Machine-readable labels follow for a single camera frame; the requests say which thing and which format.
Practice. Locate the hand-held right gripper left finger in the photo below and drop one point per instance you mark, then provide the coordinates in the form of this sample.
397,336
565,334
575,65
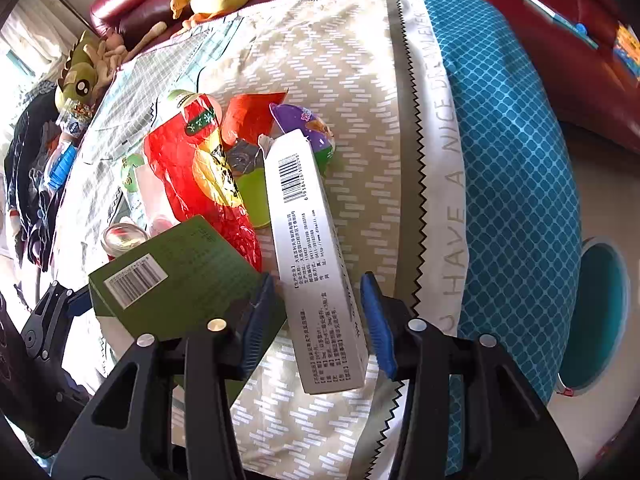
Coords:
255,312

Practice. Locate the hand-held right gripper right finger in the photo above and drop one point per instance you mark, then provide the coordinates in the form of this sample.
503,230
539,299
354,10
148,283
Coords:
375,320

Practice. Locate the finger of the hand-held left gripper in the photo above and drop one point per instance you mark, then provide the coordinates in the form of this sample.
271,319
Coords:
47,320

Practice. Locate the green barcode carton box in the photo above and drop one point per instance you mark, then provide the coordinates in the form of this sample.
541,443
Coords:
185,275

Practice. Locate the white barcode carton box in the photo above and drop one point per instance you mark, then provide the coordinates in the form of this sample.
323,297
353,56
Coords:
300,235

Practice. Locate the red snack bag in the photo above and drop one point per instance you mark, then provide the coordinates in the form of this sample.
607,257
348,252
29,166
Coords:
175,160

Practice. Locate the blue round waste bin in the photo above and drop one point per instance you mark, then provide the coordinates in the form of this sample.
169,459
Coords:
595,320

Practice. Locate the red metal can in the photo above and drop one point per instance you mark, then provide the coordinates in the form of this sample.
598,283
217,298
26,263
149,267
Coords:
122,237

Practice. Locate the pile of dark clothes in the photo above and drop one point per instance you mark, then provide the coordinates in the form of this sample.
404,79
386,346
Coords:
30,185

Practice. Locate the blue plastic bottle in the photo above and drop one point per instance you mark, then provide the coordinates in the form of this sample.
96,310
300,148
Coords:
60,167

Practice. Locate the crumpled silver foil wrapper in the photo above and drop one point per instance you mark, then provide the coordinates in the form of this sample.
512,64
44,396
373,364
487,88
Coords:
242,157

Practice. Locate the clear bottle with green label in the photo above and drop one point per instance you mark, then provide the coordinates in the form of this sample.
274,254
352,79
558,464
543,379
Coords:
132,175

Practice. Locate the purple jelly cup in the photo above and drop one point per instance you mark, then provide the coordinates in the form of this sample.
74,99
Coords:
305,125

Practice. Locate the torn red wrapper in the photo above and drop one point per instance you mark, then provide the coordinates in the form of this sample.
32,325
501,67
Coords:
247,115

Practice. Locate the clear water bottle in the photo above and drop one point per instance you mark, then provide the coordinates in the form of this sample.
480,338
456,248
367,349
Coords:
72,120

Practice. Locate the pale green plastic lid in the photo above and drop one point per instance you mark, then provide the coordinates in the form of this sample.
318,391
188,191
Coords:
181,98

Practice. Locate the printed patchwork blanket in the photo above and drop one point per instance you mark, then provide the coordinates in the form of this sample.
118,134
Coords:
360,85

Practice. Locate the green dinosaur plush toy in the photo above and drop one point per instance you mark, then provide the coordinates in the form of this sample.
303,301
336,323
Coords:
80,80

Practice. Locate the brown plush toy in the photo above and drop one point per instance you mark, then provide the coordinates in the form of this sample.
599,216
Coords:
112,57

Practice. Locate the red leather sofa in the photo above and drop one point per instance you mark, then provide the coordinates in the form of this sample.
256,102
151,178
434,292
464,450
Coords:
575,90

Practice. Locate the pale window curtain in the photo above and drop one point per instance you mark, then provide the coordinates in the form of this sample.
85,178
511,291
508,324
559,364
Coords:
30,15

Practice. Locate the thin white blue book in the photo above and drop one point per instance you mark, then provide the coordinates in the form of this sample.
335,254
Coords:
555,16

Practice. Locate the colourful picture book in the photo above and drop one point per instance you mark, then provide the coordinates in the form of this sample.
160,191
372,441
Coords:
627,47

